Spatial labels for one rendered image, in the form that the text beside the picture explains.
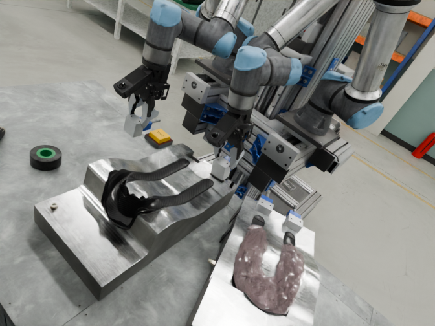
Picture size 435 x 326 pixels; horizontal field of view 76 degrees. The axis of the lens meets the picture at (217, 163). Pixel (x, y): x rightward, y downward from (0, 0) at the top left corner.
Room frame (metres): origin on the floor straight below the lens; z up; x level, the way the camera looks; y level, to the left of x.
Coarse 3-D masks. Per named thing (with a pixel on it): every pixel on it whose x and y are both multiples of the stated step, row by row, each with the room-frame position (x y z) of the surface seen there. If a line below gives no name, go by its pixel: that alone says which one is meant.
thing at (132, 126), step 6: (132, 114) 0.76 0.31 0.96; (126, 120) 0.74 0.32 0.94; (132, 120) 0.73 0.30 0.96; (138, 120) 0.75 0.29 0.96; (150, 120) 0.81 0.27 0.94; (156, 120) 0.83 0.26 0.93; (126, 126) 0.74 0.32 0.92; (132, 126) 0.73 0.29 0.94; (138, 126) 0.73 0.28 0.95; (150, 126) 0.79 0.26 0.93; (126, 132) 0.73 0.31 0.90; (132, 132) 0.72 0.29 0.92; (138, 132) 0.74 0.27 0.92
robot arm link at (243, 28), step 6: (240, 18) 1.37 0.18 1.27; (240, 24) 1.32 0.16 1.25; (246, 24) 1.33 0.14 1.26; (234, 30) 1.32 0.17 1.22; (240, 30) 1.32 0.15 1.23; (246, 30) 1.33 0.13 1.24; (252, 30) 1.35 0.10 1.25; (240, 36) 1.32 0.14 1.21; (246, 36) 1.33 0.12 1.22; (240, 42) 1.32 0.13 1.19; (234, 48) 1.32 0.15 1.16
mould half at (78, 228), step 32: (128, 160) 0.62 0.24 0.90; (160, 160) 0.70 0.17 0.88; (192, 160) 0.76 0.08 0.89; (96, 192) 0.47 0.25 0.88; (160, 192) 0.54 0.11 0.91; (224, 192) 0.68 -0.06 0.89; (64, 224) 0.37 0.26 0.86; (96, 224) 0.41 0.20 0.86; (160, 224) 0.42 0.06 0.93; (192, 224) 0.55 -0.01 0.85; (64, 256) 0.33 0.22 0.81; (96, 256) 0.34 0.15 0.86; (128, 256) 0.37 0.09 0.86; (96, 288) 0.29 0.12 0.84
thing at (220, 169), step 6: (228, 156) 0.80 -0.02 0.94; (216, 162) 0.73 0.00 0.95; (222, 162) 0.74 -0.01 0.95; (228, 162) 0.75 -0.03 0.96; (216, 168) 0.73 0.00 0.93; (222, 168) 0.72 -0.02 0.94; (228, 168) 0.73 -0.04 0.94; (216, 174) 0.73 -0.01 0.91; (222, 174) 0.72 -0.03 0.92; (228, 174) 0.74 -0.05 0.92
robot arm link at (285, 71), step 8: (272, 56) 0.81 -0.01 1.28; (280, 56) 0.81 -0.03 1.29; (272, 64) 0.76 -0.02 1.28; (280, 64) 0.77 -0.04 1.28; (288, 64) 0.79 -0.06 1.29; (296, 64) 0.80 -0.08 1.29; (272, 72) 0.75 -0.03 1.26; (280, 72) 0.76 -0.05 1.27; (288, 72) 0.78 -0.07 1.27; (296, 72) 0.79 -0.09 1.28; (272, 80) 0.75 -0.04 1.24; (280, 80) 0.77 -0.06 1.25; (288, 80) 0.78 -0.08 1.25; (296, 80) 0.80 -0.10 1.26
